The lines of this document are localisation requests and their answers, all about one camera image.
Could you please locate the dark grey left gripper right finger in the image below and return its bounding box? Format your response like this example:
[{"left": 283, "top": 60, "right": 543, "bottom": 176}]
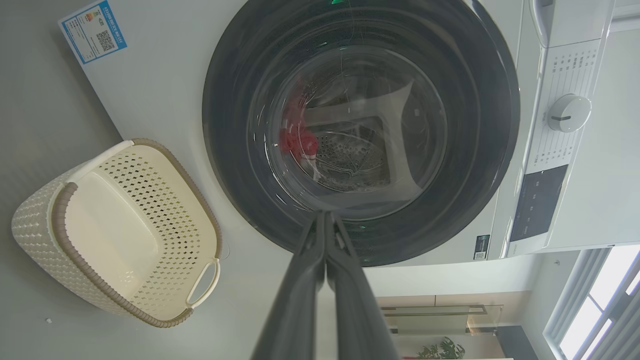
[{"left": 325, "top": 210, "right": 401, "bottom": 360}]

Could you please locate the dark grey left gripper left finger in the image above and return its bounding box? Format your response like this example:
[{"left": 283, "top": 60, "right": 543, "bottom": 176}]
[{"left": 250, "top": 210, "right": 327, "bottom": 360}]

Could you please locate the red basketball jersey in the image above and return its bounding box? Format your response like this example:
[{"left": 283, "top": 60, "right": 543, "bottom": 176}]
[{"left": 279, "top": 75, "right": 319, "bottom": 161}]

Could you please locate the black washer door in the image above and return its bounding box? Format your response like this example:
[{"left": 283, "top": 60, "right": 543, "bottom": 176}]
[{"left": 202, "top": 0, "right": 521, "bottom": 267}]

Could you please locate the stainless steel washing machine drum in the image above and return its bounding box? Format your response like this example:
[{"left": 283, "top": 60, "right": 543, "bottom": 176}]
[{"left": 300, "top": 117, "right": 401, "bottom": 193}]

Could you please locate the cream plastic laundry basket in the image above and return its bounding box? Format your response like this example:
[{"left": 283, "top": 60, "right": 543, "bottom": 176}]
[{"left": 11, "top": 138, "right": 223, "bottom": 329}]

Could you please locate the white front-load washing machine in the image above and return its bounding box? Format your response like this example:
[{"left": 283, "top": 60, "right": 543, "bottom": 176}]
[{"left": 57, "top": 0, "right": 617, "bottom": 268}]

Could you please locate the green potted plant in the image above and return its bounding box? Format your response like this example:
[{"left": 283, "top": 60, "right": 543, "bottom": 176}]
[{"left": 417, "top": 336, "right": 466, "bottom": 360}]

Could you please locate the small black code sticker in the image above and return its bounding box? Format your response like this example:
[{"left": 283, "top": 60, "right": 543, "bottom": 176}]
[{"left": 473, "top": 234, "right": 491, "bottom": 261}]

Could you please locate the black control display panel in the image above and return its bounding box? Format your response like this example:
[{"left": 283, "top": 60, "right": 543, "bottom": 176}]
[{"left": 509, "top": 164, "right": 570, "bottom": 243}]

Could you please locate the white round control dial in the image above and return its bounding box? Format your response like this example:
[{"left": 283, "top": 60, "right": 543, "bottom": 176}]
[{"left": 547, "top": 93, "right": 592, "bottom": 133}]

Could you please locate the blue energy label sticker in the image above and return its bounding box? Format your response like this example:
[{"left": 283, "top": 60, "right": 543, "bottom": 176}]
[{"left": 57, "top": 0, "right": 128, "bottom": 65}]

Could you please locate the white detergent drawer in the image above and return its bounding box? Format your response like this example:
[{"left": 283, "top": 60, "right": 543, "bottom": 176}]
[{"left": 529, "top": 0, "right": 616, "bottom": 49}]

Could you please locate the window with white frame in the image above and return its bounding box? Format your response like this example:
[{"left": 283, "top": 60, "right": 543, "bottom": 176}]
[{"left": 542, "top": 245, "right": 640, "bottom": 360}]

